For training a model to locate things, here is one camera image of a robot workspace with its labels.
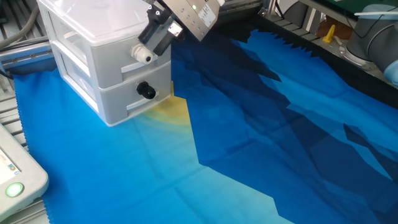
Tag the white teach pendant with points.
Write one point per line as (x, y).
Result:
(28, 177)

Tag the drawer with white knob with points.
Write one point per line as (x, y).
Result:
(109, 62)

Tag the drawer with black knob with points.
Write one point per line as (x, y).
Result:
(115, 102)

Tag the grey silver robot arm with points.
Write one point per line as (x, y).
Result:
(367, 37)

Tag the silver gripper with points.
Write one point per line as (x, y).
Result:
(189, 15)

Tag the yellow plastic wedge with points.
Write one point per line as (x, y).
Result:
(329, 35)

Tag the blue mountain print cloth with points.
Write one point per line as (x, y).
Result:
(124, 171)

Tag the white plastic drawer cabinet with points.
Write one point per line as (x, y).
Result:
(93, 18)

